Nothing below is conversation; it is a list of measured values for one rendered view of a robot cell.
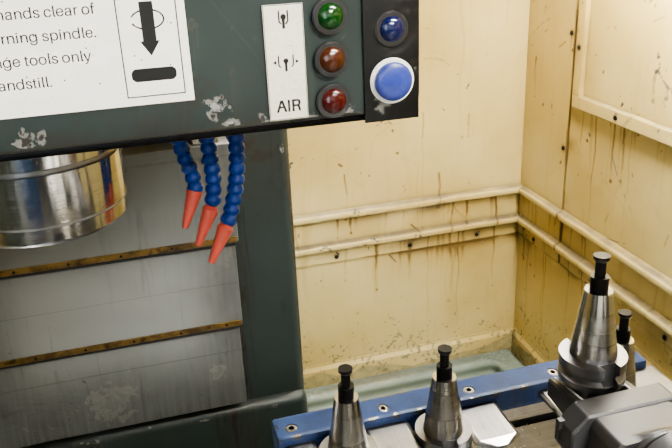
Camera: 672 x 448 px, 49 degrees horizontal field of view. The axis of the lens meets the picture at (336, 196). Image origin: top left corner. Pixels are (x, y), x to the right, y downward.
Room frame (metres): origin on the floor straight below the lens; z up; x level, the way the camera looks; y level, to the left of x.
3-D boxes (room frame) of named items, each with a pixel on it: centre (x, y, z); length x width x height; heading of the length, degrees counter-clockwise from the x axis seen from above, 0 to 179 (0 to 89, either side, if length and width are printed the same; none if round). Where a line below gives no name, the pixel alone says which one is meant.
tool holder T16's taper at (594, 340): (0.61, -0.24, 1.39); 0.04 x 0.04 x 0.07
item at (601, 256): (0.61, -0.24, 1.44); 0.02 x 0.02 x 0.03
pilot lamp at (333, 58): (0.56, 0.00, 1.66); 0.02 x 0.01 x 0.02; 105
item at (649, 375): (0.74, -0.37, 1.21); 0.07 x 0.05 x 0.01; 15
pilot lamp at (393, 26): (0.57, -0.05, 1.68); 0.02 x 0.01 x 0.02; 105
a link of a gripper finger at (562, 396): (0.59, -0.21, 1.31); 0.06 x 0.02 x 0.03; 15
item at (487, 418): (0.69, -0.16, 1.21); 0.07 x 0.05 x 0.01; 15
